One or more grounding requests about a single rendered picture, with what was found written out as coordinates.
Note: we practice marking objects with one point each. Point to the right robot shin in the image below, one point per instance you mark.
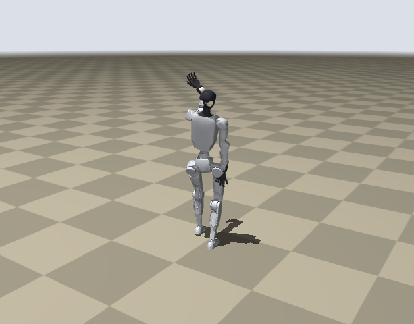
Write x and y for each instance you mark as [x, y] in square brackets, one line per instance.
[214, 221]

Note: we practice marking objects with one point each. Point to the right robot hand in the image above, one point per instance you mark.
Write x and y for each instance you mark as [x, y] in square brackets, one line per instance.
[223, 177]

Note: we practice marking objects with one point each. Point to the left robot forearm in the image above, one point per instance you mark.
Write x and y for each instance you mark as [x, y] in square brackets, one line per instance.
[201, 102]

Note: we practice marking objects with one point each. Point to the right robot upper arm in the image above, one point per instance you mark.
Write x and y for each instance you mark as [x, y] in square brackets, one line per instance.
[222, 124]

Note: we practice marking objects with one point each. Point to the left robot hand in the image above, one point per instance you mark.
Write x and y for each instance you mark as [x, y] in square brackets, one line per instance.
[194, 82]

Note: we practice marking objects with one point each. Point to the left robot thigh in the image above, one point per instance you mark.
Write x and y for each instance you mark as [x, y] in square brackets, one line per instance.
[196, 179]

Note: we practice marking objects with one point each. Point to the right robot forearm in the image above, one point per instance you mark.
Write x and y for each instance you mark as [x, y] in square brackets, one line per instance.
[224, 156]

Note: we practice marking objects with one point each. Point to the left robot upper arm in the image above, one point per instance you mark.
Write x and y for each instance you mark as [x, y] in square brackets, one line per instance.
[190, 113]

